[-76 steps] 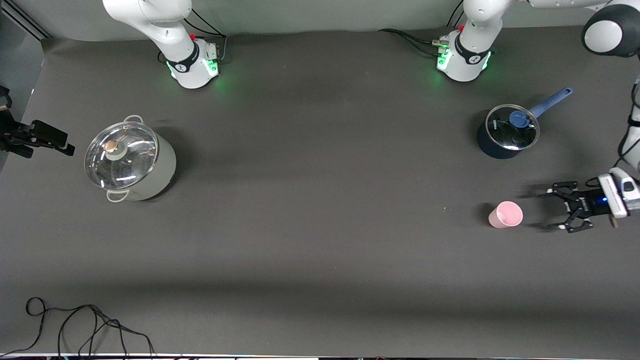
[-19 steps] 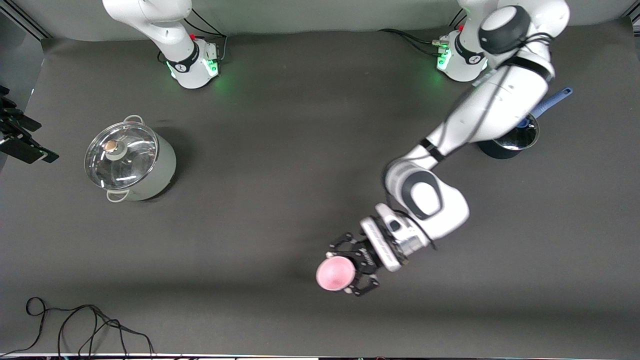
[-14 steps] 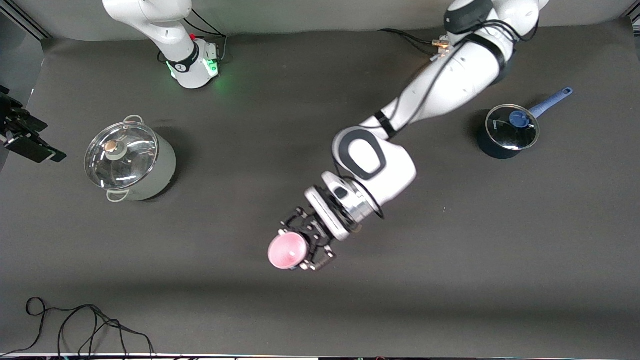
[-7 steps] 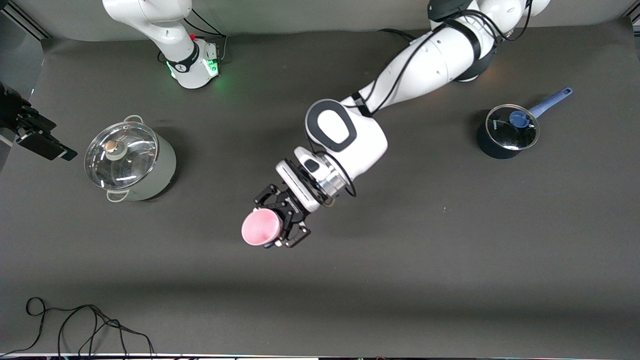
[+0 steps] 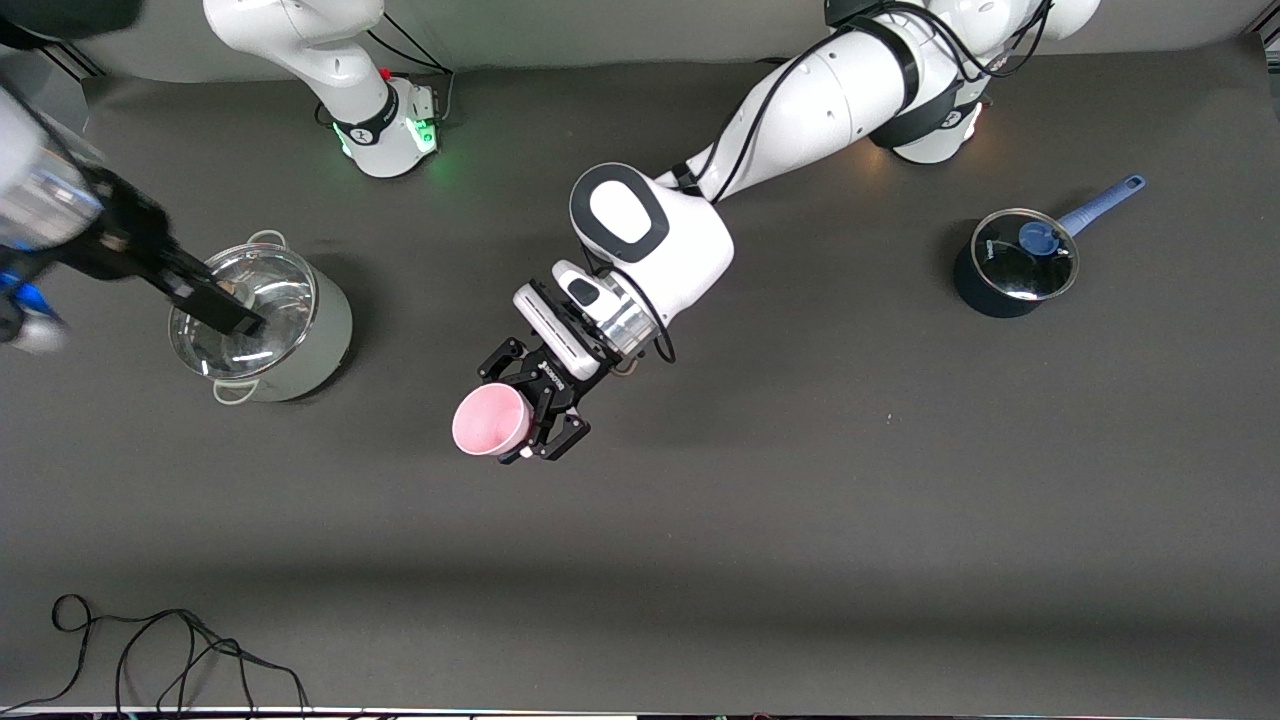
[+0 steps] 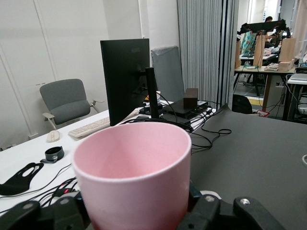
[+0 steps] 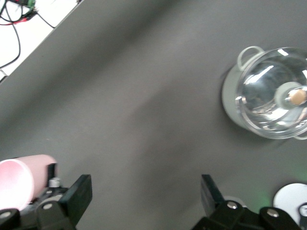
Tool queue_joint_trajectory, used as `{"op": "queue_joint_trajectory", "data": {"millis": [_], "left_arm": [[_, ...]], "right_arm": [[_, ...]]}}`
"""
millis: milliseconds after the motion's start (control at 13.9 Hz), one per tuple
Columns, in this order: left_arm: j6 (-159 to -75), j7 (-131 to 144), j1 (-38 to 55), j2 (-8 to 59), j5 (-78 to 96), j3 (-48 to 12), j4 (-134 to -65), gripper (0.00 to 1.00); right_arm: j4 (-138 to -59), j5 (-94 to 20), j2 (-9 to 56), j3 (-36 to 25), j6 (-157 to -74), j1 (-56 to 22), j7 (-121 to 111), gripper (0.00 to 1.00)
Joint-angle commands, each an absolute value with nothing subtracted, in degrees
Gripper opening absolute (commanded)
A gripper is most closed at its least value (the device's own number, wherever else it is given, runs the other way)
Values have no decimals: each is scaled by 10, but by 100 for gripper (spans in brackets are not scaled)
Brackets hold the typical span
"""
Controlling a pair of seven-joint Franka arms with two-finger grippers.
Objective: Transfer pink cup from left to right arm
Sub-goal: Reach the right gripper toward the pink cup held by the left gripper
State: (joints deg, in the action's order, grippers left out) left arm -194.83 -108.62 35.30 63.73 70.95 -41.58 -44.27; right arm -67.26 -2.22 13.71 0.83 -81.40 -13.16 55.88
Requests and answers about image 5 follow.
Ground pink plastic cup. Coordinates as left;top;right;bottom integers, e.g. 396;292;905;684
452;383;532;458

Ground glass lid with wooden knob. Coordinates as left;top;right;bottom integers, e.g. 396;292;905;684
168;243;318;381

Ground grey stock pot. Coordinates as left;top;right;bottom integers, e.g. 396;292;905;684
168;230;353;406

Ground dark grey table mat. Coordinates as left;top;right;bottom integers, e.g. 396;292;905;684
0;40;1280;713

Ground dark blue saucepan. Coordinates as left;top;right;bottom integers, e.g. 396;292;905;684
953;174;1147;319

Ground glass lid with blue knob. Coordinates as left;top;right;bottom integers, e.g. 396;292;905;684
972;208;1081;302

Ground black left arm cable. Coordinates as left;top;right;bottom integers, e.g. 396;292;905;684
580;0;1049;366

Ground black frame rail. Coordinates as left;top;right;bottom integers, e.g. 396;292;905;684
40;38;101;79

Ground black right base cables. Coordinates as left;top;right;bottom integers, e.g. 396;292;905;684
316;15;456;129

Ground thin black loose cable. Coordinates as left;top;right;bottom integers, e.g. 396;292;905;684
0;594;311;713

